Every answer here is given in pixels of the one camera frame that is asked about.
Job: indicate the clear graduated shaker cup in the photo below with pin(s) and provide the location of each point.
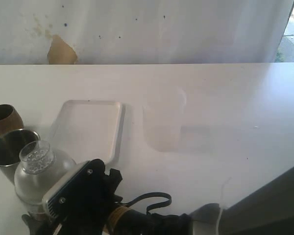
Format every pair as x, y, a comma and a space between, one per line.
35, 208

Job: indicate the clear dome strainer lid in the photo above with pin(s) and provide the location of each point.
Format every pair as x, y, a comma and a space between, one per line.
39, 169

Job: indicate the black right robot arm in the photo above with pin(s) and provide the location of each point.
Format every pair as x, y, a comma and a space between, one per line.
267, 211

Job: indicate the stainless steel tumbler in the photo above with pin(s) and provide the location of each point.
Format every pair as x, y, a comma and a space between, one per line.
11, 144

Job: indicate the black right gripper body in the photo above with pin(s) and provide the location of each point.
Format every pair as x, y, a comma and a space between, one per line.
89, 216

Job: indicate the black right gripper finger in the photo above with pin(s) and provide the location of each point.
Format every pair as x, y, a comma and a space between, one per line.
35, 227

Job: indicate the translucent plastic container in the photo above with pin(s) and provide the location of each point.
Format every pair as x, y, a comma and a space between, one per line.
163, 110

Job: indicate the white rectangular tray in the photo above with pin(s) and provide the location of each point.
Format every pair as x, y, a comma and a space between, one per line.
88, 129

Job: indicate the brown wooden cup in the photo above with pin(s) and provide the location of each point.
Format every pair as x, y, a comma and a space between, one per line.
9, 119

